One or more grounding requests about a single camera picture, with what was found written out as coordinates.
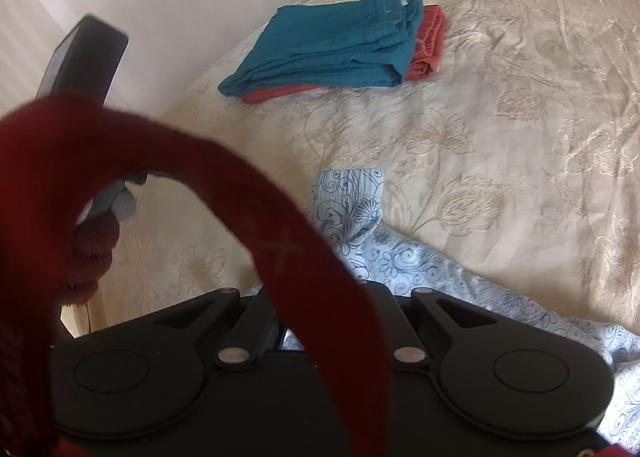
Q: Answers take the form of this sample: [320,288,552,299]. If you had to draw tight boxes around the person's left hand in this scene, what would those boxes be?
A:
[64,211,122,305]

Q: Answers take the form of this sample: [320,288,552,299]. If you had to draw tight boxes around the teal folded pants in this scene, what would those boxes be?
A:
[218,0,425,98]

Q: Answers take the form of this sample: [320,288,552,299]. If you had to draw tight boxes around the light blue floral pants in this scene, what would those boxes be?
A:
[250,168,640,453]

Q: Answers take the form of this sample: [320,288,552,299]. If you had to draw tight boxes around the coral folded pants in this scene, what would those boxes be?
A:
[243,5,447,104]

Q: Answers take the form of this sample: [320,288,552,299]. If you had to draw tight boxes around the red cloth strap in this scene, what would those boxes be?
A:
[0,92,397,457]

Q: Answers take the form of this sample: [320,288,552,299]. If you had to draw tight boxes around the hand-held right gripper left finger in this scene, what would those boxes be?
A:
[149,287,281,369]

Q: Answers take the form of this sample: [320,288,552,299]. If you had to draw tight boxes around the cream floral bedspread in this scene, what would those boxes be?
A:
[60,0,640,338]

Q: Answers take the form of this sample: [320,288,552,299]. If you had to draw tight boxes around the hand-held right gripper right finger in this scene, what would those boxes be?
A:
[376,282,506,372]

